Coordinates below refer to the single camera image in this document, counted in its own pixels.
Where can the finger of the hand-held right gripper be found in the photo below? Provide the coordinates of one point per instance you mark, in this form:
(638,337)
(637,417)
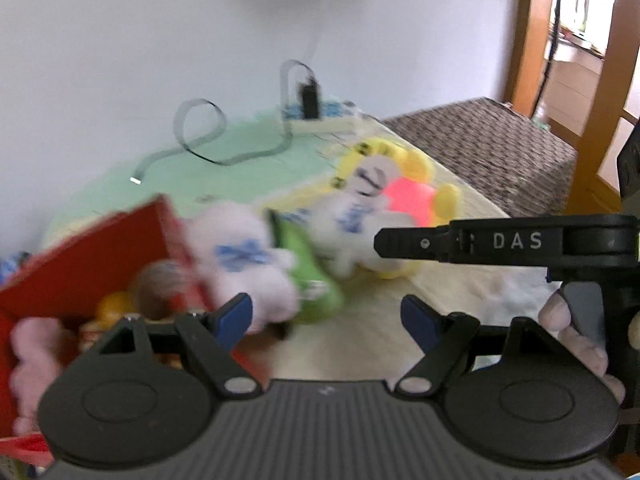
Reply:
(410,244)

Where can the white power strip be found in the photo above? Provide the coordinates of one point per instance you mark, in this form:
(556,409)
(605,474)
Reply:
(327,121)

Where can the brown wicker basket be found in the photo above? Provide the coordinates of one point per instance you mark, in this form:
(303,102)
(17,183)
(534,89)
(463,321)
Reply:
(490,150)

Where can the red cardboard box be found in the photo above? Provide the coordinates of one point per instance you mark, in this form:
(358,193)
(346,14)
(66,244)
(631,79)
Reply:
(85,270)

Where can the yellow toy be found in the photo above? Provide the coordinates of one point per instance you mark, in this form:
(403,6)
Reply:
(114,310)

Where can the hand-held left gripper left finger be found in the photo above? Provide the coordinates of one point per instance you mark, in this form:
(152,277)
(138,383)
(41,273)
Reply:
(236,317)

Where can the pink plush toy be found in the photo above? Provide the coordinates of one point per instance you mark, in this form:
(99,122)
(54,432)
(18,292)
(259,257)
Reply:
(35,360)

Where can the bear-print towel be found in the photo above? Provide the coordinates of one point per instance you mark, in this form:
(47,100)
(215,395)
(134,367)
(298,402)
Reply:
(240,145)

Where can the person's right hand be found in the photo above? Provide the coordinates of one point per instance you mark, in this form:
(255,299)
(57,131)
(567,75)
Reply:
(582,350)

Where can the black charger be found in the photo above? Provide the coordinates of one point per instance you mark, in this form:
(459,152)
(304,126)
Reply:
(309,100)

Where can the white plush bunny plaid bow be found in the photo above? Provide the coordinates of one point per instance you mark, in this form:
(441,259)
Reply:
(240,255)

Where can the yellow tiger plush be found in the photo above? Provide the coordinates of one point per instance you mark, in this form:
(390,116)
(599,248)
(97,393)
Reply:
(415,195)

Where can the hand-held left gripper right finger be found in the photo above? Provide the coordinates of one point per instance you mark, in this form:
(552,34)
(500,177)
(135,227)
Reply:
(417,320)

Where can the wooden door frame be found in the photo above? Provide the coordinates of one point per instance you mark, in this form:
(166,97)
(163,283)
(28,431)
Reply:
(595,135)

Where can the white plush bunny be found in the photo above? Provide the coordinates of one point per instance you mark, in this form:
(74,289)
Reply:
(345,215)

